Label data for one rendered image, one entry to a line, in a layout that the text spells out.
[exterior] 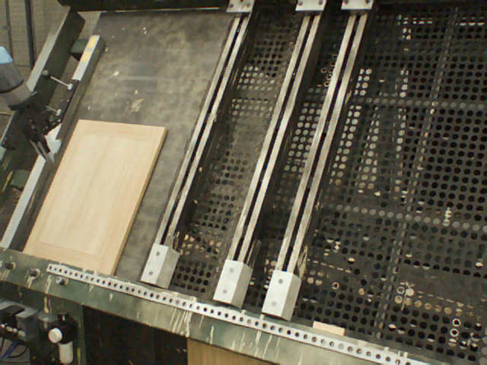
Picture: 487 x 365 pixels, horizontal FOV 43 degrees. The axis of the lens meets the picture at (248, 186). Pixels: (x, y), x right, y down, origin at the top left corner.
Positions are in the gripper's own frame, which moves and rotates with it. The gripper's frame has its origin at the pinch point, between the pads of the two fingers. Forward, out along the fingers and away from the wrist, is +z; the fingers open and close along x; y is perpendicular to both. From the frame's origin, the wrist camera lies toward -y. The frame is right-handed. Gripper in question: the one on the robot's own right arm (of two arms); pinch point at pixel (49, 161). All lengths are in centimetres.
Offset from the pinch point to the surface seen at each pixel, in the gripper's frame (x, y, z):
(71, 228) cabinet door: 27.5, 5.1, 38.8
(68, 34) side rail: 84, 73, -4
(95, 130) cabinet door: 39, 39, 19
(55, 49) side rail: 83, 63, -2
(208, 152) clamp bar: -17, 43, 25
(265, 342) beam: -63, 1, 53
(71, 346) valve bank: 6, -24, 61
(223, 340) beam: -51, -4, 53
